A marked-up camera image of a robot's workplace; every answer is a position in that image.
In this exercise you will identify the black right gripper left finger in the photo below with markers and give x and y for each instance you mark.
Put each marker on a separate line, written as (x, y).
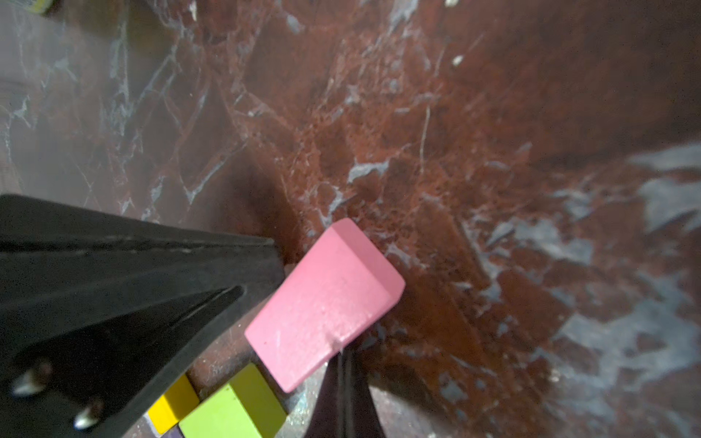
(101, 314)

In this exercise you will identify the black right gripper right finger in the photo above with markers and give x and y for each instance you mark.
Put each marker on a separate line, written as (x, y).
(344, 408)

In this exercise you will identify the yellow block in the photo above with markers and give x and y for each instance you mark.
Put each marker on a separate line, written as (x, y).
(173, 406)

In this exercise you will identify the pink small block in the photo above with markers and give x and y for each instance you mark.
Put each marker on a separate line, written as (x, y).
(341, 287)

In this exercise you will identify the small purple cube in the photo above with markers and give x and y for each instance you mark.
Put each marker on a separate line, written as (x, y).
(175, 432)

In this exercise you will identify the yellow green labelled tin can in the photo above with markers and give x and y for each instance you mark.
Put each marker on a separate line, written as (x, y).
(38, 7)

